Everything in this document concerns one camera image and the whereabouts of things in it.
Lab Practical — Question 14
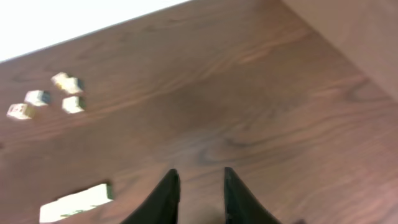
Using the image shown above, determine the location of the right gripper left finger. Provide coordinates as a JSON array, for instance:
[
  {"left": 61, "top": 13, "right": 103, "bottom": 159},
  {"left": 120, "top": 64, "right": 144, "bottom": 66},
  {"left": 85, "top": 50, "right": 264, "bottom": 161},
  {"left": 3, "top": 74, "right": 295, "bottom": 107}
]
[{"left": 121, "top": 169, "right": 180, "bottom": 224}]

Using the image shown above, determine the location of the wooden block with ring picture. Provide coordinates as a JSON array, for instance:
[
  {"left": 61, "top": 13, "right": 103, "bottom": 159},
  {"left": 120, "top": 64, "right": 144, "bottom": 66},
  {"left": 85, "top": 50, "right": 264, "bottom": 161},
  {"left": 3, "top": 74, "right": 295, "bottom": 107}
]
[{"left": 62, "top": 96, "right": 85, "bottom": 114}]

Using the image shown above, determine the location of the wooden block with X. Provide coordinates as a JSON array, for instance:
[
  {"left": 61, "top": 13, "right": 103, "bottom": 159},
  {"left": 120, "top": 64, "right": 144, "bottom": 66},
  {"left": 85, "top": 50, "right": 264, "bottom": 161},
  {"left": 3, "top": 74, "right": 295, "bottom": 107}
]
[{"left": 24, "top": 90, "right": 51, "bottom": 106}]

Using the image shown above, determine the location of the wooden block beside yellow one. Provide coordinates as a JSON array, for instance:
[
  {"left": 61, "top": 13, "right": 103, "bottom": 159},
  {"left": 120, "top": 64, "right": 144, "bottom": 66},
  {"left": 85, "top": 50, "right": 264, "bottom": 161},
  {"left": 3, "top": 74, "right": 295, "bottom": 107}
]
[{"left": 63, "top": 77, "right": 84, "bottom": 95}]

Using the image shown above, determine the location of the green-edged wooden block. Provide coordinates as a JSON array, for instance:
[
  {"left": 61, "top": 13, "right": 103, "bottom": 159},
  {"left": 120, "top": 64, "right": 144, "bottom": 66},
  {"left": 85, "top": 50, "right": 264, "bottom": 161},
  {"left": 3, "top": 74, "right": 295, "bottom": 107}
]
[{"left": 39, "top": 200, "right": 95, "bottom": 223}]

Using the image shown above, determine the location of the yellow-edged wooden block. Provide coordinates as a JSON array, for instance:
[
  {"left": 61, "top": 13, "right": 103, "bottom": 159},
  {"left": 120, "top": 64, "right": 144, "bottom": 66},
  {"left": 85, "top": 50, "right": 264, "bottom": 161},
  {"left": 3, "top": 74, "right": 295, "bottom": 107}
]
[{"left": 50, "top": 72, "right": 70, "bottom": 90}]

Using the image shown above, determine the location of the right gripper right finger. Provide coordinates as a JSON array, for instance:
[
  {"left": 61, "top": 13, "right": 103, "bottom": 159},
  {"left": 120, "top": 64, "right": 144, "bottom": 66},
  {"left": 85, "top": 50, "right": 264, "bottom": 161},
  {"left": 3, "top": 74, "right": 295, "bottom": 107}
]
[{"left": 224, "top": 167, "right": 281, "bottom": 224}]

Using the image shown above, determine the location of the wooden block with red circle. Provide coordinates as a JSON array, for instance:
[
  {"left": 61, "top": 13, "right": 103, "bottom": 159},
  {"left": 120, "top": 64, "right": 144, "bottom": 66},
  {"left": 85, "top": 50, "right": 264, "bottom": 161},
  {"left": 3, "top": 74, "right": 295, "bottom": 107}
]
[{"left": 7, "top": 103, "right": 35, "bottom": 120}]

